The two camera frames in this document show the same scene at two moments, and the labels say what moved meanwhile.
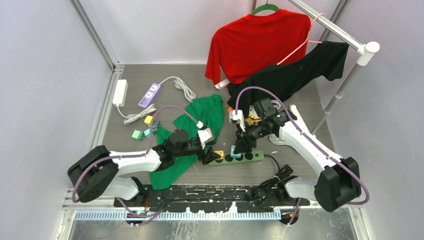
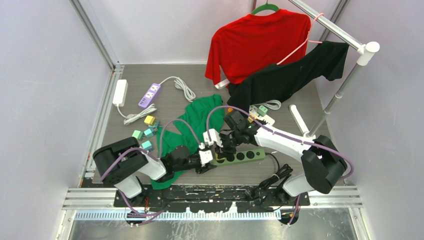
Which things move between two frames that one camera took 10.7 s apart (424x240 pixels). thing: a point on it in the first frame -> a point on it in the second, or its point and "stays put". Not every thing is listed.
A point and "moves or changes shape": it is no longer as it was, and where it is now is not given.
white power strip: x=121 y=93 stays put
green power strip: x=257 y=156 stays put
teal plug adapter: x=232 y=154 moves or changes shape
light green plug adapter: x=137 y=135 stays put
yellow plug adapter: x=148 y=119 stays put
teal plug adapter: x=147 y=133 stays put
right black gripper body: x=253 y=132 -> x=229 y=142
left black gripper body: x=192 y=148 -> x=192 y=163
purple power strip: x=149 y=95 stays put
